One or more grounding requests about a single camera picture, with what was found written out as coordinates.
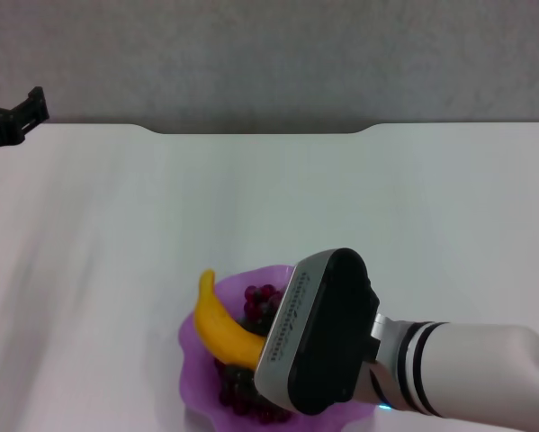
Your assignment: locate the dark red grape bunch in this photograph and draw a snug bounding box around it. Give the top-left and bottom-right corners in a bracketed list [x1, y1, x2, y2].
[214, 283, 297, 425]

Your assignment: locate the purple translucent wavy bowl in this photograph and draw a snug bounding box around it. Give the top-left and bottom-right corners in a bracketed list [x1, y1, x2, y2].
[177, 265, 383, 432]

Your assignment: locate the yellow banana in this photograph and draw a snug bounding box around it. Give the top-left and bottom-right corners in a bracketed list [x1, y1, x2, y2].
[193, 268, 267, 372]

